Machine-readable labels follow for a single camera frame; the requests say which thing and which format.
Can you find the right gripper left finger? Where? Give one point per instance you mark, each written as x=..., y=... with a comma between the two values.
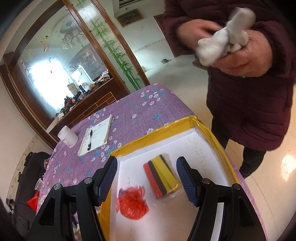
x=53, y=220

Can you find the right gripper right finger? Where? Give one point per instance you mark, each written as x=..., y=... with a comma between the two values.
x=239, y=219

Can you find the yellow red sponge pack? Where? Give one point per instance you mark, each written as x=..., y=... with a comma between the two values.
x=161, y=177

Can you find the white cloth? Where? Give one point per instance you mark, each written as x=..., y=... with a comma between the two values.
x=229, y=39

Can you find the person left hand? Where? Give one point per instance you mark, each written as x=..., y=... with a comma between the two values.
x=254, y=60

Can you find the person right hand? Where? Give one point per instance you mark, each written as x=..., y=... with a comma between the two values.
x=191, y=32

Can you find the clear plastic cup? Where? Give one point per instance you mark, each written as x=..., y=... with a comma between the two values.
x=43, y=190

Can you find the red plastic bag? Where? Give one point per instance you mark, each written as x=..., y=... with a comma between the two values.
x=33, y=202

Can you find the black backpack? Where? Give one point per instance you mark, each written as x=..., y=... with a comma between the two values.
x=22, y=215

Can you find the purple floral tablecloth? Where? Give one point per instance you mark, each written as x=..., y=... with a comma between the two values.
x=134, y=116

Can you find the black pen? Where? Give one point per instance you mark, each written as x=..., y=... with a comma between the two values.
x=90, y=140

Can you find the white plastic jar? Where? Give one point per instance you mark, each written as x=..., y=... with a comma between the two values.
x=68, y=137

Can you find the yellow taped foam box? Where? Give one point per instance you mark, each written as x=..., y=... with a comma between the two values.
x=171, y=217

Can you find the white notepad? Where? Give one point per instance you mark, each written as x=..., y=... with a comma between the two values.
x=99, y=137

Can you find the person in maroon jacket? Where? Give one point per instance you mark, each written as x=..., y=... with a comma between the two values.
x=252, y=111

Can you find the framed wall picture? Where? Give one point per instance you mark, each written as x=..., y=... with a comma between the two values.
x=130, y=17

